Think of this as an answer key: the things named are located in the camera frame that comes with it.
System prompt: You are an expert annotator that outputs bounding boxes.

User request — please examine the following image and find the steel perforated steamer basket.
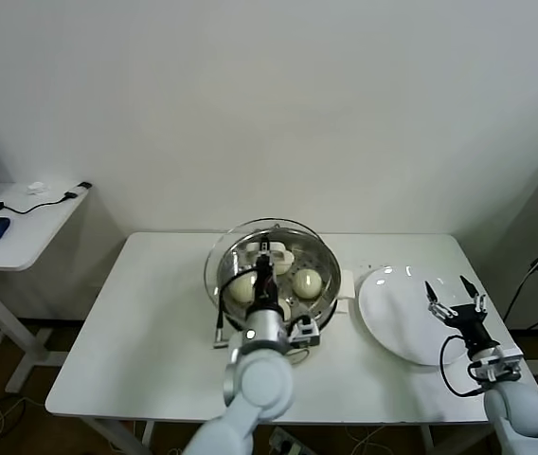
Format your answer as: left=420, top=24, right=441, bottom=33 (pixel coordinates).
left=216, top=227, right=342, bottom=333

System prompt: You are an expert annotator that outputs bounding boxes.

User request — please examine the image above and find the white round plate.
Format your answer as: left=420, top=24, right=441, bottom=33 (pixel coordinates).
left=357, top=264, right=476, bottom=368

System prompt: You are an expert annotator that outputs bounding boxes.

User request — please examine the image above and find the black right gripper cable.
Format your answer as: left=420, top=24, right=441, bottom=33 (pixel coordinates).
left=439, top=334, right=488, bottom=398

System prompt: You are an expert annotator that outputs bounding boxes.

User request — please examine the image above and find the white side table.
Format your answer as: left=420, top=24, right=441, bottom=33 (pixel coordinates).
left=0, top=181, right=94, bottom=395

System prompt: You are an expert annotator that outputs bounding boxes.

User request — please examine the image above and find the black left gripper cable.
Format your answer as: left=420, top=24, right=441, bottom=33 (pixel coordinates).
left=214, top=264, right=259, bottom=350

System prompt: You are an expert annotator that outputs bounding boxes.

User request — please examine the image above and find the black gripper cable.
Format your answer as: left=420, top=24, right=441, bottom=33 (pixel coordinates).
left=214, top=264, right=259, bottom=350
left=439, top=334, right=488, bottom=398

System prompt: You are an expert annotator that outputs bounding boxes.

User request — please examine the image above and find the white power strip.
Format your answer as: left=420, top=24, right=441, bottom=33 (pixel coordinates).
left=268, top=426, right=311, bottom=455

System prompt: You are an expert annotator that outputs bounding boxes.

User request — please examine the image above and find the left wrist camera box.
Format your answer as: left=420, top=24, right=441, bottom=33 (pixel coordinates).
left=289, top=315, right=322, bottom=350

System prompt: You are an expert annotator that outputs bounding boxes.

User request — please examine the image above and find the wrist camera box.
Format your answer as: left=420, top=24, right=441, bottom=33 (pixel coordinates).
left=467, top=348, right=524, bottom=383
left=289, top=315, right=322, bottom=350

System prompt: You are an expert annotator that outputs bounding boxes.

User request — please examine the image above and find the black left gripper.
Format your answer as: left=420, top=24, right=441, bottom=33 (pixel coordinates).
left=248, top=239, right=283, bottom=313

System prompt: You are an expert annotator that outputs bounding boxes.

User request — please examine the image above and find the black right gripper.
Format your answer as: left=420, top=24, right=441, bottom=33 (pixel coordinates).
left=422, top=275, right=500, bottom=355

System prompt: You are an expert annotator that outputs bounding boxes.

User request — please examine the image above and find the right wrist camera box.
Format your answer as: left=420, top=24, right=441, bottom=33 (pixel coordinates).
left=467, top=348, right=524, bottom=383

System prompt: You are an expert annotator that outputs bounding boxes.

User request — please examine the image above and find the glass lid with cream handle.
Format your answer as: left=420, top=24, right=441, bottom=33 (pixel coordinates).
left=204, top=217, right=332, bottom=324

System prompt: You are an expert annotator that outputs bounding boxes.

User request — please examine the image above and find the black adapter cable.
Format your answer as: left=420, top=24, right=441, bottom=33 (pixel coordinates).
left=0, top=180, right=93, bottom=215

